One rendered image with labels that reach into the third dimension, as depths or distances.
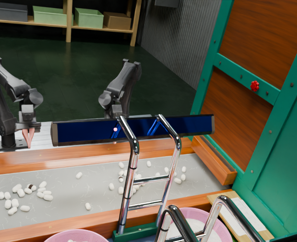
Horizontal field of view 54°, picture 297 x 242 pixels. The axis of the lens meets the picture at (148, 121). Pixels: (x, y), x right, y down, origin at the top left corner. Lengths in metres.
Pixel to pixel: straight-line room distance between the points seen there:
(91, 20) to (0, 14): 1.48
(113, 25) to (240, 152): 4.77
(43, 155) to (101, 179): 0.29
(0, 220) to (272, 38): 1.18
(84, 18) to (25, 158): 4.47
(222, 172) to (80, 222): 0.64
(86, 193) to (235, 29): 0.95
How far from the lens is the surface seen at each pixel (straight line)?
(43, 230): 1.09
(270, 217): 1.28
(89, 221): 1.11
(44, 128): 1.74
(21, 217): 1.17
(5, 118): 1.51
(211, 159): 1.40
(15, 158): 1.38
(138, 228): 1.17
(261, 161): 1.25
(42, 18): 5.59
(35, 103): 1.24
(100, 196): 1.23
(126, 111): 1.62
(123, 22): 5.89
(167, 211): 0.71
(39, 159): 1.36
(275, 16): 1.23
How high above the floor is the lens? 1.61
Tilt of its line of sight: 29 degrees down
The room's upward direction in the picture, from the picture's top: 12 degrees clockwise
